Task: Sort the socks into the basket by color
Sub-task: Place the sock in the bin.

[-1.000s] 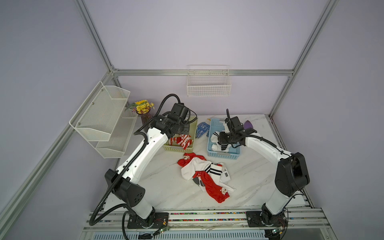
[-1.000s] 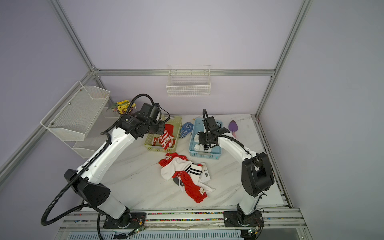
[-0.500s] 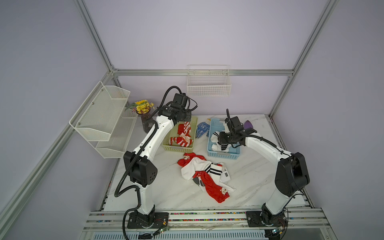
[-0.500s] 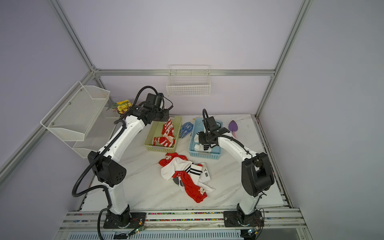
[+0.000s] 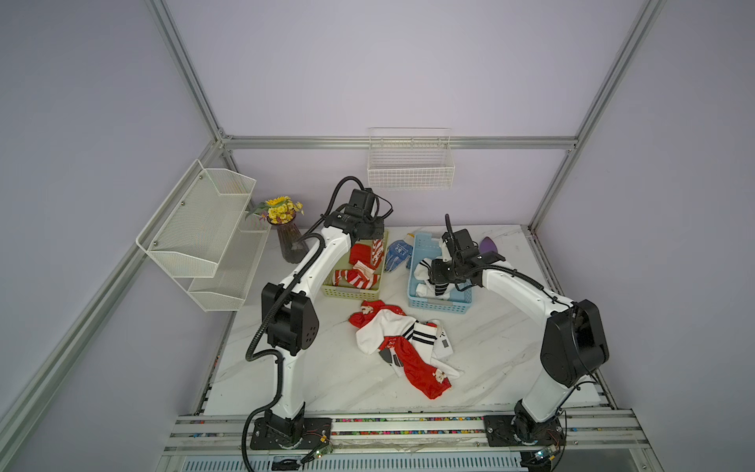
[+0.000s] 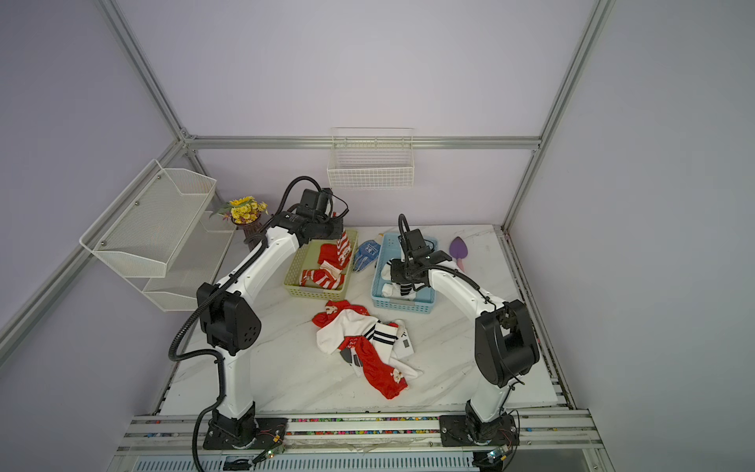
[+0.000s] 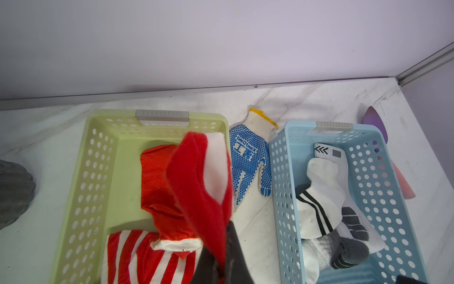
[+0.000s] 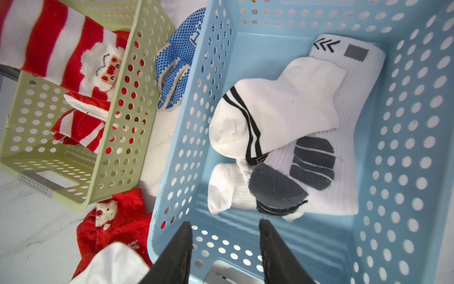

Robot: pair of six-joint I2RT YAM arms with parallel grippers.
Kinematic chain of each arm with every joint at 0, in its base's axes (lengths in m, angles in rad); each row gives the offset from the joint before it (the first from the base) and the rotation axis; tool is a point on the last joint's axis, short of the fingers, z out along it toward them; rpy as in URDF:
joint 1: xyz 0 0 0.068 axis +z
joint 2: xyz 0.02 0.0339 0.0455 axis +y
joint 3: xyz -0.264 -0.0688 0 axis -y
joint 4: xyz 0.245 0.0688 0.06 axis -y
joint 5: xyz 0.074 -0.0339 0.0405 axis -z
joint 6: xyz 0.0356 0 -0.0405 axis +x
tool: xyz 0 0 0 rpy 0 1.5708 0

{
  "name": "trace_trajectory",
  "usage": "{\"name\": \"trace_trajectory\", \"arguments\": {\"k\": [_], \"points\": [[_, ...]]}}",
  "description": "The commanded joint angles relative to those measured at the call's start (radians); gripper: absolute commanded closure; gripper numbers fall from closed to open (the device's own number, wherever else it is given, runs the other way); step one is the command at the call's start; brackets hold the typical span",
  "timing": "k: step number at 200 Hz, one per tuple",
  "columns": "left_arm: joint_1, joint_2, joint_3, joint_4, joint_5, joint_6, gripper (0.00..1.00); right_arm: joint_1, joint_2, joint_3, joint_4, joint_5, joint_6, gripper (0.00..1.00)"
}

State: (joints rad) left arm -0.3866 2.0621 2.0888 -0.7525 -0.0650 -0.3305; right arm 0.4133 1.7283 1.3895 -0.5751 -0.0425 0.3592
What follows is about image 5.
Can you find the blue dotted work glove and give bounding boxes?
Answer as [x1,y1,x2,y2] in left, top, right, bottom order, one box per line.
[385,234,414,273]

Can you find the red santa sock upper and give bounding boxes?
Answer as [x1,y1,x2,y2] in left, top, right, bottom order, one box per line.
[348,300,406,328]

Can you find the white sock black bands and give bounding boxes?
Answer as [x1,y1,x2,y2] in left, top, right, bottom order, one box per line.
[415,282,463,301]

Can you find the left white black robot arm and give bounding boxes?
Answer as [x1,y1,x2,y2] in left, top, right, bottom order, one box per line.
[240,176,393,471]

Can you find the dark glass vase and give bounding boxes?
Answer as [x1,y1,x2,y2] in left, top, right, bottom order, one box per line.
[275,219,310,265]

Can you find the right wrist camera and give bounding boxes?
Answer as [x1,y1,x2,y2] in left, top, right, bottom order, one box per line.
[444,233,465,265]

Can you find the white two-tier mesh shelf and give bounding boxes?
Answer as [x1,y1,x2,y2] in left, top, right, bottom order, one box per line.
[136,160,271,313]

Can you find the red white striped santa sock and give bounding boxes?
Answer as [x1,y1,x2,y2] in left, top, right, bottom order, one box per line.
[370,239,385,269]

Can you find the white wire wall basket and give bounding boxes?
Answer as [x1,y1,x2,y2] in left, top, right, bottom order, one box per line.
[367,127,455,191]

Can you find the aluminium rail bench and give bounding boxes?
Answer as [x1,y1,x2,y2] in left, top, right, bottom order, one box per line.
[157,407,662,471]

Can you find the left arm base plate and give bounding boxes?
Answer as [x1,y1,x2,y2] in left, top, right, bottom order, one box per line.
[247,416,332,450]

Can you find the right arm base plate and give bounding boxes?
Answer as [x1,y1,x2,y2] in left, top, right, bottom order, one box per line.
[483,415,565,448]

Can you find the white grey sport sock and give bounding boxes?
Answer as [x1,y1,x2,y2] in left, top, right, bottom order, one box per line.
[413,258,438,285]

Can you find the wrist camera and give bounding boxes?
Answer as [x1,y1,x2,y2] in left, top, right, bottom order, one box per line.
[344,188,378,219]
[444,233,465,265]

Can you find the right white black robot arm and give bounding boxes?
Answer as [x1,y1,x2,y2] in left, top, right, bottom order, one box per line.
[430,216,610,446]

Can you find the red snowflake sock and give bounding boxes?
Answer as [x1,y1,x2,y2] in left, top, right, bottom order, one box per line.
[349,243,374,269]

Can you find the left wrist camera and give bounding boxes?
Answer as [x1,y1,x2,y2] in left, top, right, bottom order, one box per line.
[344,188,378,219]

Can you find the blue plastic basket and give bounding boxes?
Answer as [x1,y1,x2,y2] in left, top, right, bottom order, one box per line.
[407,232,473,315]

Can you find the yellow flower bouquet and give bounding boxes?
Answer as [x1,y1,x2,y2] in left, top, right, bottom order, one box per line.
[251,196,304,225]

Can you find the purple trowel pink handle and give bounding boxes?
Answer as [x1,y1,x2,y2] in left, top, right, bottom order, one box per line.
[479,236,499,254]

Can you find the white sock black stripes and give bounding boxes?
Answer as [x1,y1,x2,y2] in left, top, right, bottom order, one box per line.
[403,320,463,380]

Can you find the green plastic basket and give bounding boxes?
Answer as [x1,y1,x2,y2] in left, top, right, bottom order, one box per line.
[322,229,389,301]

